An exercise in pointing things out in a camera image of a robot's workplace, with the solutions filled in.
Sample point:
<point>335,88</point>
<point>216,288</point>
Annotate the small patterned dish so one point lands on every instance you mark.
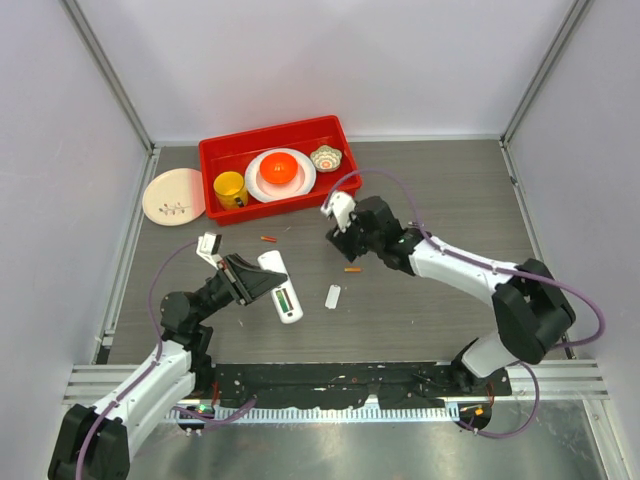
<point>326,159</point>

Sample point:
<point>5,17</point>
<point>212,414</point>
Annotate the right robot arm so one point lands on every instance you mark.
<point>531,312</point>

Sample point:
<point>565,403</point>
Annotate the white remote control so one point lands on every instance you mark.
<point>281,287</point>

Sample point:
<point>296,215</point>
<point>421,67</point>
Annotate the pink floral plate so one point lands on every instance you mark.
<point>175,197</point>

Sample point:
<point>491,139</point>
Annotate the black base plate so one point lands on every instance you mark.
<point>339,386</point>

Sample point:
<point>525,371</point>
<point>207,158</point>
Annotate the slotted cable duct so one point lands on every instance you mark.
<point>369,413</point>

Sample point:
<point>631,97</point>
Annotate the white battery cover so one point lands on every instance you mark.
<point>332,297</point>

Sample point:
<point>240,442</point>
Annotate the orange bowl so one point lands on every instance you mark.
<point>278,168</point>

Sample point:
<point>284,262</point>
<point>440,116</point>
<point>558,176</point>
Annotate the yellow mug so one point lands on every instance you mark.
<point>230,190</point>

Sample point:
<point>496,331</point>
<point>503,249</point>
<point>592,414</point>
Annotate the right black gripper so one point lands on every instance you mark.
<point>344,240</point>

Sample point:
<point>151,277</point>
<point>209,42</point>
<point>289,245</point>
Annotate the white plate in bin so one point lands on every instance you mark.
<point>263,191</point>

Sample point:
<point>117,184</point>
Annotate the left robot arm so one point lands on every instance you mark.
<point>100,441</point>

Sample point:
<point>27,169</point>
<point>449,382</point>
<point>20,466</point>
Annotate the red plastic bin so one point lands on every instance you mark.
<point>234,152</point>

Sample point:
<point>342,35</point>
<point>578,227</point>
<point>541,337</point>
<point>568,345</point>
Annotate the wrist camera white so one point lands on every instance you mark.
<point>339,206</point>
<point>207,248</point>

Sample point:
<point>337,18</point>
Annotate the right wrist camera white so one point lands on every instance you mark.
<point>339,206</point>

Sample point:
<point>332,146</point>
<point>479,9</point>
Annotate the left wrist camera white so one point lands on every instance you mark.
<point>207,248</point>

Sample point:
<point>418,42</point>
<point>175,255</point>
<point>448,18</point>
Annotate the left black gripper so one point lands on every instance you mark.
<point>262,279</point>

